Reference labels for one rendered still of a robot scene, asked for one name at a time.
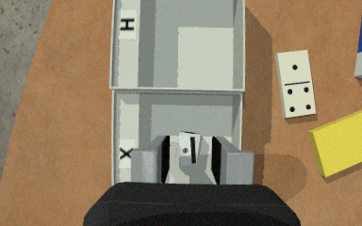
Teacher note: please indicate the yellow sticky note pad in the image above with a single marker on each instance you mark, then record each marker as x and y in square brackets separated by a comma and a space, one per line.
[337, 145]

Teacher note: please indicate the grey rack of three bins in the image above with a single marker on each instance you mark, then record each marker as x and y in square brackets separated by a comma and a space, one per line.
[184, 45]

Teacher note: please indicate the white domino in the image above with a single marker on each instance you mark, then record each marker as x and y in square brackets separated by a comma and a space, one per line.
[295, 83]

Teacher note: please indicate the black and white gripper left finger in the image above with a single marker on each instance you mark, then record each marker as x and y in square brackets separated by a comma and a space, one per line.
[151, 165]

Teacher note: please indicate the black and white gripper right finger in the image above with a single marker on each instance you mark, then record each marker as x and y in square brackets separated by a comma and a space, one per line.
[229, 165]

